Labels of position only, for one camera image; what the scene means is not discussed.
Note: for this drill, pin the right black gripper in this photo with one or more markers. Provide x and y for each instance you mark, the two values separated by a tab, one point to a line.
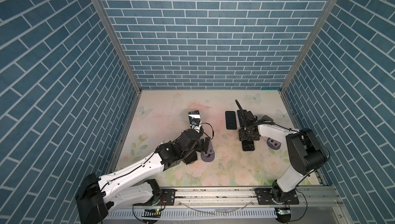
241	135

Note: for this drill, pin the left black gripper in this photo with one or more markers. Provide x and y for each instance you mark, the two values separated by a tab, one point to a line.
200	143

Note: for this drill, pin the purple-edged phone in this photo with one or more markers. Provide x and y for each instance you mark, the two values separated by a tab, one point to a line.
248	145

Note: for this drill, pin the black phone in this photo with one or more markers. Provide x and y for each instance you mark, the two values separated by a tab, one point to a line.
191	158
240	115
193	112
230	120

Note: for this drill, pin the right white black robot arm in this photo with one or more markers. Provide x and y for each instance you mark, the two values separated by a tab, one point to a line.
306	154

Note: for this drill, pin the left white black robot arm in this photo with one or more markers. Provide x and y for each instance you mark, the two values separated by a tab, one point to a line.
97	196

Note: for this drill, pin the purple-grey phone stand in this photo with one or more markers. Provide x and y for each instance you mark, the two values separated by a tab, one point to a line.
210	156

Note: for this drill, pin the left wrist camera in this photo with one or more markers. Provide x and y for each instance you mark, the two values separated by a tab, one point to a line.
195	122

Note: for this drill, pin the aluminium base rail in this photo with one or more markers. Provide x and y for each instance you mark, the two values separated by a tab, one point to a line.
229	197

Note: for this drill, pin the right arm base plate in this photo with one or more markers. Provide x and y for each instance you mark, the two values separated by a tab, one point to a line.
272	196

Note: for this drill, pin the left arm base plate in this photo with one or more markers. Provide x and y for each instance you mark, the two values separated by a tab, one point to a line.
167	198

